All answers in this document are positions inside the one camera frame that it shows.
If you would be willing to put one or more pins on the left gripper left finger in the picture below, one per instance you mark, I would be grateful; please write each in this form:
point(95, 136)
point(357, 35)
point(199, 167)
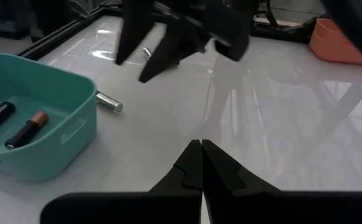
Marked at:
point(190, 174)

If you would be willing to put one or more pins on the wooden table board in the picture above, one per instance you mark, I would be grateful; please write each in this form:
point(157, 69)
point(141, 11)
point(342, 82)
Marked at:
point(277, 22)

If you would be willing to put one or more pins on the teal plastic bin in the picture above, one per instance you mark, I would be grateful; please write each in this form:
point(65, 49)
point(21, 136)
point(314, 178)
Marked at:
point(74, 124)

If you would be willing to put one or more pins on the silver cylindrical battery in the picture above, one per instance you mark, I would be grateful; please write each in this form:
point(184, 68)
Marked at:
point(110, 103)
point(146, 53)

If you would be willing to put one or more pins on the orange plastic bin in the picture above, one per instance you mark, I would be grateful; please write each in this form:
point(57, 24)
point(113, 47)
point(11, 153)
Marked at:
point(333, 46)

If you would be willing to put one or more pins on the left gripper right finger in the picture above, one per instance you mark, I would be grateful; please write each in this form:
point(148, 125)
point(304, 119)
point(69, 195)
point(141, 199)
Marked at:
point(221, 177)

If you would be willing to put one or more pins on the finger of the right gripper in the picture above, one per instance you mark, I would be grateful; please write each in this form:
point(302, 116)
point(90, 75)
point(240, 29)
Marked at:
point(134, 31)
point(174, 46)

